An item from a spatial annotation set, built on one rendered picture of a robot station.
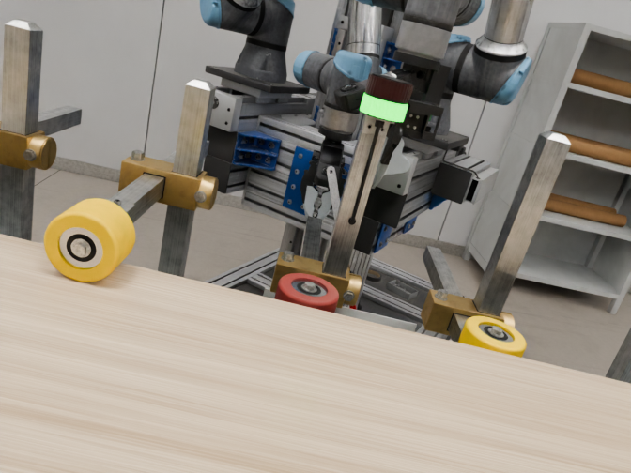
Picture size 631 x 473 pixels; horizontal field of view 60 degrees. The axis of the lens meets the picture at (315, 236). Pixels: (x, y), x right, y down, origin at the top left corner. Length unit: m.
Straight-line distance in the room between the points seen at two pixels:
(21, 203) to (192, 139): 0.29
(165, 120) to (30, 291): 2.97
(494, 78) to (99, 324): 1.02
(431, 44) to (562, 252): 3.37
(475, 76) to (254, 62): 0.60
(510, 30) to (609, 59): 2.59
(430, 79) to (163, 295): 0.51
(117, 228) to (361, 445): 0.33
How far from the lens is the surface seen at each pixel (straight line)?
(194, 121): 0.80
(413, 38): 0.84
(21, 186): 0.92
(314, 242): 0.97
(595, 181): 4.02
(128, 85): 3.56
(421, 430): 0.53
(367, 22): 1.28
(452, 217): 3.75
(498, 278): 0.87
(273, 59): 1.58
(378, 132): 0.74
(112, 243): 0.60
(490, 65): 1.32
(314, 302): 0.66
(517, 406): 0.63
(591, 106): 3.87
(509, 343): 0.74
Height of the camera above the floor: 1.21
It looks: 21 degrees down
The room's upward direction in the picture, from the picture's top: 15 degrees clockwise
